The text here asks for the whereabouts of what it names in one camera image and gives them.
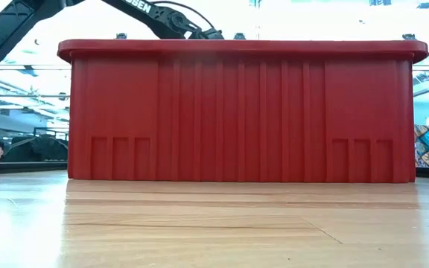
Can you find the black bag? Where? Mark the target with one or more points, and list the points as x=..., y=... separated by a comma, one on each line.
x=39, y=150

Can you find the small dark fixture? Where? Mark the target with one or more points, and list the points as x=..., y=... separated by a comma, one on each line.
x=409, y=36
x=121, y=36
x=239, y=36

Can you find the red plastic bin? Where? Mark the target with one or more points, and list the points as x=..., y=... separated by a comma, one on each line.
x=237, y=119

